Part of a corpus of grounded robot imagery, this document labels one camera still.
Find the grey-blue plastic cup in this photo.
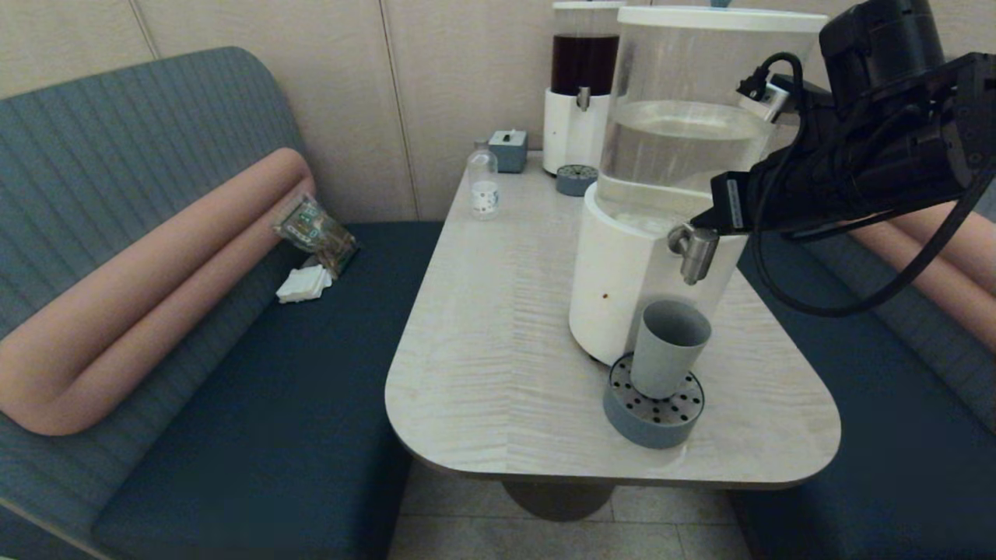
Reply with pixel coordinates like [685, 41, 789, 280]
[630, 299, 712, 400]

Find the clear water dispenser white base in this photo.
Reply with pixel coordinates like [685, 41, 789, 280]
[568, 0, 827, 366]

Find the pink cylindrical backrest bolster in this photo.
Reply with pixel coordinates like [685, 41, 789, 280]
[848, 198, 996, 355]
[0, 148, 315, 436]

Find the blue perforated drip tray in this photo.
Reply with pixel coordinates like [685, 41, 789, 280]
[555, 164, 599, 197]
[602, 352, 706, 450]

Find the dark drink dispenser white base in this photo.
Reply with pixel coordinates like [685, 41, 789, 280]
[542, 0, 627, 177]

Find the grey-blue tissue box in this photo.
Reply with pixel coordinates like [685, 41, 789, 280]
[488, 129, 528, 173]

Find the small clear plastic bottle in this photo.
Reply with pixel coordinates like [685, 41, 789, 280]
[467, 139, 499, 221]

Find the blue upholstered booth sofa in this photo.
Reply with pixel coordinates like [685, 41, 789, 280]
[0, 47, 444, 560]
[731, 179, 996, 560]

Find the white paper napkins stack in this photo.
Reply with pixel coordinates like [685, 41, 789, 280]
[275, 264, 332, 304]

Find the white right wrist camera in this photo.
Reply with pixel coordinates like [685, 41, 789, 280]
[756, 80, 791, 122]

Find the black right camera cable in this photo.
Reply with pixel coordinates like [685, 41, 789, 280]
[738, 51, 807, 117]

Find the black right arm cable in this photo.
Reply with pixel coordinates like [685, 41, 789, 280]
[749, 167, 996, 318]

